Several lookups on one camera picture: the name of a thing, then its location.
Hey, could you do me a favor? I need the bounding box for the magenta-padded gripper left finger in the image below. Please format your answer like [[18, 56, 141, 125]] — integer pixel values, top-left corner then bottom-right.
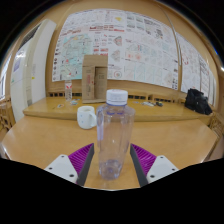
[[44, 143, 95, 187]]

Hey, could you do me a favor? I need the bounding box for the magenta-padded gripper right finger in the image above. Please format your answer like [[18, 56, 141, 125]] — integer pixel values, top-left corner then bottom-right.
[[129, 143, 180, 188]]

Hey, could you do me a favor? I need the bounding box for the clear white-capped plastic bottle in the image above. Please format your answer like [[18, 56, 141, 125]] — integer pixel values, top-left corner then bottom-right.
[[95, 88, 136, 181]]

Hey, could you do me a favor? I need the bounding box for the small red-labelled water bottle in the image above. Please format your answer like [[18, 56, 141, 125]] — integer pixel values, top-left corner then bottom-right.
[[64, 75, 73, 102]]

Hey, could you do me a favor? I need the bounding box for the white mug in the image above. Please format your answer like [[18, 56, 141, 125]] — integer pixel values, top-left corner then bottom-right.
[[76, 105, 98, 130]]

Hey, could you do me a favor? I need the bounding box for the white flat remote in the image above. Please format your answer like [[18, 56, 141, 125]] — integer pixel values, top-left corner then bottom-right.
[[141, 100, 156, 108]]

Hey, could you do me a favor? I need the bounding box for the wooden chair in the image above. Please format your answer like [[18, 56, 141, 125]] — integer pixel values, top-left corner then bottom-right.
[[0, 97, 16, 133], [208, 113, 224, 138]]

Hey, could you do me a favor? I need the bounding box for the black bag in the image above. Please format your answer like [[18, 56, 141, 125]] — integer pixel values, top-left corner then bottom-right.
[[184, 88, 213, 116]]

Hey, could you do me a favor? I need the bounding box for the open brown cardboard box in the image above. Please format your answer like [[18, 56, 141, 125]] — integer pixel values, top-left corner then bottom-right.
[[81, 54, 109, 104]]

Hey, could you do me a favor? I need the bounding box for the white standing air conditioner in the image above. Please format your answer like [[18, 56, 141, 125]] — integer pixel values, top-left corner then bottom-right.
[[9, 19, 57, 123]]

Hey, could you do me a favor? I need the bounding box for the printed poster wall display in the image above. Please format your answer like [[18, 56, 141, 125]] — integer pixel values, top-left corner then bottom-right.
[[51, 8, 180, 91], [176, 33, 216, 105]]

